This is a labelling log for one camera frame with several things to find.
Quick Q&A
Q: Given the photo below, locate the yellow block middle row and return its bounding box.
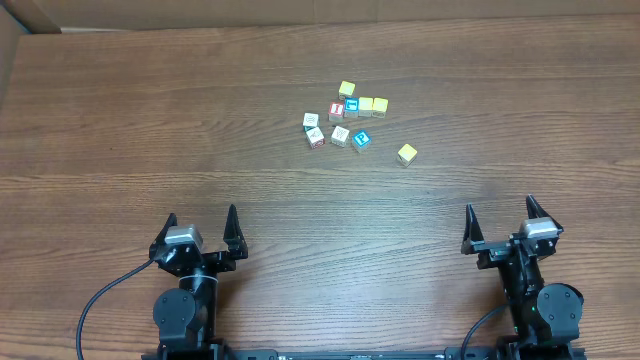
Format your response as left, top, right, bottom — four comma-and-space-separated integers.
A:
358, 97, 374, 117

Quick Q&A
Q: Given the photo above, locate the red letter I block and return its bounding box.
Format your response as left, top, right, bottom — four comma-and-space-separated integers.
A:
328, 102, 344, 122

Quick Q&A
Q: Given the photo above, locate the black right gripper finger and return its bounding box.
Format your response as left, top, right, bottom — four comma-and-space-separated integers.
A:
526, 194, 564, 232
461, 204, 485, 255

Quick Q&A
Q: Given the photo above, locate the white block red side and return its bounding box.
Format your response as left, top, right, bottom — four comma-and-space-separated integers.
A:
305, 127, 325, 149

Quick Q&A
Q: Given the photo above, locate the blue letter P block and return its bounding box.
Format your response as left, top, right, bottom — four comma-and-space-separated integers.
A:
351, 130, 372, 153

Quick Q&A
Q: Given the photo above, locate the white block green side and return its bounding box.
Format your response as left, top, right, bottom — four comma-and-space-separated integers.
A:
302, 112, 319, 131

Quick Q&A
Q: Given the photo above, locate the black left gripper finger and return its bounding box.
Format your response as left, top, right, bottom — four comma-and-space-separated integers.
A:
223, 204, 248, 260
149, 212, 179, 256

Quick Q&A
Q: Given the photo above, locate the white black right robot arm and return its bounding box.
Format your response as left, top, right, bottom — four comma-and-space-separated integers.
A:
461, 195, 584, 359

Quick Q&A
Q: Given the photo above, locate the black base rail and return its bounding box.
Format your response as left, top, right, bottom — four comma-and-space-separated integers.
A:
140, 347, 587, 360

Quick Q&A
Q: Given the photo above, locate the yellow block far top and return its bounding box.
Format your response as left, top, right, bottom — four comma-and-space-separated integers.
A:
338, 81, 356, 101

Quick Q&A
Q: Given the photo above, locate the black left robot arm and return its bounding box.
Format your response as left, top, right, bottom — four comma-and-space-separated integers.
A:
149, 205, 248, 359

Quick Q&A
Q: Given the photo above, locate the white letter W block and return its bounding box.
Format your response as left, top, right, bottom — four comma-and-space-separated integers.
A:
330, 126, 350, 147

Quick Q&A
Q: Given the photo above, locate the yellow block row end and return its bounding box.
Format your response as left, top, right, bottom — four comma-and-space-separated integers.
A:
372, 97, 388, 118

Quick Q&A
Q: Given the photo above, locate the lone yellow block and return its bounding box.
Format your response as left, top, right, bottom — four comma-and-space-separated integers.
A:
397, 144, 417, 167

